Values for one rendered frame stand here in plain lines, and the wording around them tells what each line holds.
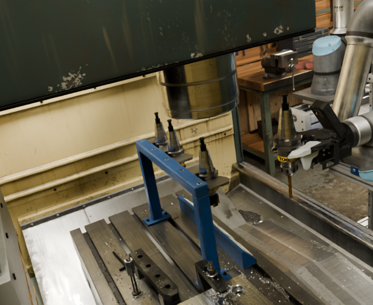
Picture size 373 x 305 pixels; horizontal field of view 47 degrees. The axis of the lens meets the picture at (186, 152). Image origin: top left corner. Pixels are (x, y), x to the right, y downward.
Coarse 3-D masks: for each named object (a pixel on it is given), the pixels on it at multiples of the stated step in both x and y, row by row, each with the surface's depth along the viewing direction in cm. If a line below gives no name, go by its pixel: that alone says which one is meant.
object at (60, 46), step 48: (0, 0) 56; (48, 0) 59; (96, 0) 61; (144, 0) 64; (192, 0) 68; (240, 0) 71; (288, 0) 76; (0, 48) 58; (48, 48) 61; (96, 48) 63; (144, 48) 67; (192, 48) 70; (240, 48) 75; (0, 96) 60; (48, 96) 63
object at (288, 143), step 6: (276, 138) 101; (294, 138) 99; (300, 138) 100; (276, 144) 101; (282, 144) 99; (288, 144) 98; (294, 144) 99; (300, 144) 100; (282, 150) 99; (288, 150) 99
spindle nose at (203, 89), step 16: (192, 64) 77; (208, 64) 77; (224, 64) 79; (160, 80) 83; (176, 80) 79; (192, 80) 78; (208, 80) 79; (224, 80) 80; (160, 96) 86; (176, 96) 81; (192, 96) 80; (208, 96) 80; (224, 96) 81; (176, 112) 83; (192, 112) 81; (208, 112) 81; (224, 112) 82
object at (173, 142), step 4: (168, 132) 136; (172, 132) 136; (168, 136) 137; (172, 136) 136; (176, 136) 137; (168, 140) 137; (172, 140) 137; (176, 140) 137; (168, 144) 138; (172, 144) 137; (176, 144) 137; (168, 148) 138; (172, 148) 137; (176, 148) 137; (180, 148) 139
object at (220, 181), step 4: (220, 176) 119; (208, 180) 118; (212, 180) 117; (216, 180) 117; (220, 180) 116; (224, 180) 116; (228, 180) 116; (208, 184) 116; (212, 184) 115; (216, 184) 115; (220, 184) 115; (224, 184) 115; (208, 188) 114; (212, 188) 113
